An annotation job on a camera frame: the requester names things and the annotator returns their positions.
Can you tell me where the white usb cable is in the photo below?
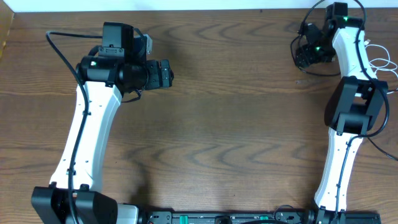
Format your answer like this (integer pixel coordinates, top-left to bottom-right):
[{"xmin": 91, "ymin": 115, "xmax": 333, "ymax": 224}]
[{"xmin": 364, "ymin": 39, "xmax": 398, "ymax": 78}]

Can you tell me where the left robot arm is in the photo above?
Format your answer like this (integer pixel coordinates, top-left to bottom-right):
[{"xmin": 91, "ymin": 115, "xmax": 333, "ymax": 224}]
[{"xmin": 31, "ymin": 22, "xmax": 174, "ymax": 223}]

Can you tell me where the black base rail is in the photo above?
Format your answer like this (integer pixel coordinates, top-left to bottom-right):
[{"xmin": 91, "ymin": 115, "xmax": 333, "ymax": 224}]
[{"xmin": 135, "ymin": 205, "xmax": 382, "ymax": 224}]

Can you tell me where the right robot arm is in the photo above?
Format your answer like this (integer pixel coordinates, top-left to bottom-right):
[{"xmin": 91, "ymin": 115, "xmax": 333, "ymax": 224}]
[{"xmin": 291, "ymin": 2, "xmax": 389, "ymax": 223}]

